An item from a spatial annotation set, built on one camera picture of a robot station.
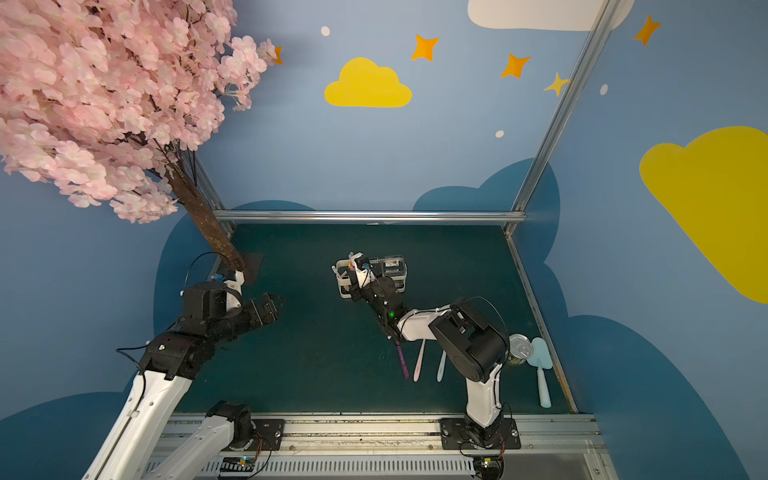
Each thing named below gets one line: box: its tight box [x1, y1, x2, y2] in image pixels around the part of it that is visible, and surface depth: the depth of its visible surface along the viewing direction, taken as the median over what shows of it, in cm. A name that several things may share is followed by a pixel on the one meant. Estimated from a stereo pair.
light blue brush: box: [527, 337, 553, 409], surface depth 84 cm
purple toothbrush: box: [396, 341, 410, 379], surface depth 88 cm
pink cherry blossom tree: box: [0, 0, 282, 274], surface depth 52 cm
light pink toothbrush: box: [414, 339, 426, 382], surface depth 88 cm
